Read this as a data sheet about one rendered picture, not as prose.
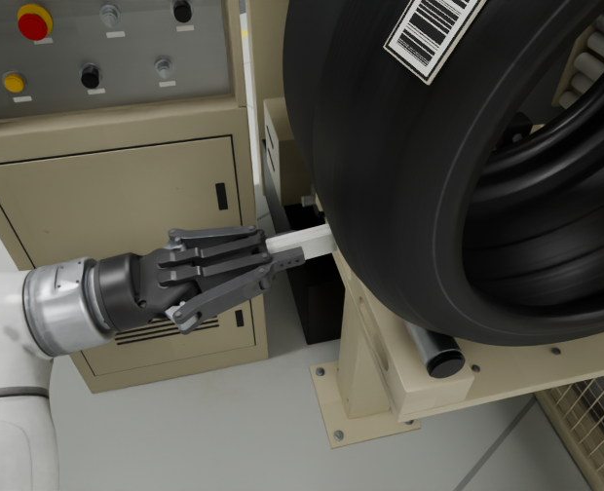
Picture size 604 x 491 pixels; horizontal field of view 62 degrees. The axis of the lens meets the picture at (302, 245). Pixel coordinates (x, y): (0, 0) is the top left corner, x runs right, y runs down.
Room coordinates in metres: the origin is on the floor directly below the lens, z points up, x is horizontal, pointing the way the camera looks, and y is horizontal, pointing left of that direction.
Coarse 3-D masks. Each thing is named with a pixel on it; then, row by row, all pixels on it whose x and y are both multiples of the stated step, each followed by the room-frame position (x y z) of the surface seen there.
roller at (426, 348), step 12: (408, 324) 0.36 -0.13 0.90; (420, 336) 0.33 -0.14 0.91; (432, 336) 0.33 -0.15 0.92; (444, 336) 0.33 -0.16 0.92; (420, 348) 0.32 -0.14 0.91; (432, 348) 0.32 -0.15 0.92; (444, 348) 0.31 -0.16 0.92; (456, 348) 0.31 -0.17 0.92; (432, 360) 0.30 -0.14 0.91; (444, 360) 0.30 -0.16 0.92; (456, 360) 0.30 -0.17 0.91; (432, 372) 0.30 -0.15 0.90; (444, 372) 0.30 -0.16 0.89; (456, 372) 0.30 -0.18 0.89
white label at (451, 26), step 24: (432, 0) 0.29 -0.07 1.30; (456, 0) 0.28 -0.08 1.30; (480, 0) 0.27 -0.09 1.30; (408, 24) 0.29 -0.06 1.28; (432, 24) 0.28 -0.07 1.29; (456, 24) 0.27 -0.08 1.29; (384, 48) 0.29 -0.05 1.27; (408, 48) 0.28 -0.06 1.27; (432, 48) 0.27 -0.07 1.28; (432, 72) 0.26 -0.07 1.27
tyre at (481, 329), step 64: (320, 0) 0.40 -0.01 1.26; (384, 0) 0.31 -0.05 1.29; (512, 0) 0.28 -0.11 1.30; (576, 0) 0.28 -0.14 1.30; (320, 64) 0.36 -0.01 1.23; (384, 64) 0.29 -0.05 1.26; (448, 64) 0.27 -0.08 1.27; (512, 64) 0.27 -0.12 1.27; (320, 128) 0.33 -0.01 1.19; (384, 128) 0.28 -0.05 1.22; (448, 128) 0.27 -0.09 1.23; (576, 128) 0.61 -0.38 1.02; (320, 192) 0.34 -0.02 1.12; (384, 192) 0.27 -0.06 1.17; (448, 192) 0.27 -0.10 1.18; (512, 192) 0.57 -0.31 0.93; (576, 192) 0.56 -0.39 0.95; (384, 256) 0.27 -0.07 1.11; (448, 256) 0.27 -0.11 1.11; (512, 256) 0.47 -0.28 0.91; (576, 256) 0.45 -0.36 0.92; (448, 320) 0.28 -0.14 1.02; (512, 320) 0.29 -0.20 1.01; (576, 320) 0.31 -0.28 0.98
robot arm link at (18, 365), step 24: (0, 288) 0.30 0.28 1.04; (0, 312) 0.28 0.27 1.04; (24, 312) 0.28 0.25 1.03; (0, 336) 0.26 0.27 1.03; (24, 336) 0.26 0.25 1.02; (0, 360) 0.24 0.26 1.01; (24, 360) 0.25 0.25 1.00; (48, 360) 0.27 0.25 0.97; (0, 384) 0.22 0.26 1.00; (24, 384) 0.23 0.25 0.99; (48, 384) 0.25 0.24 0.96
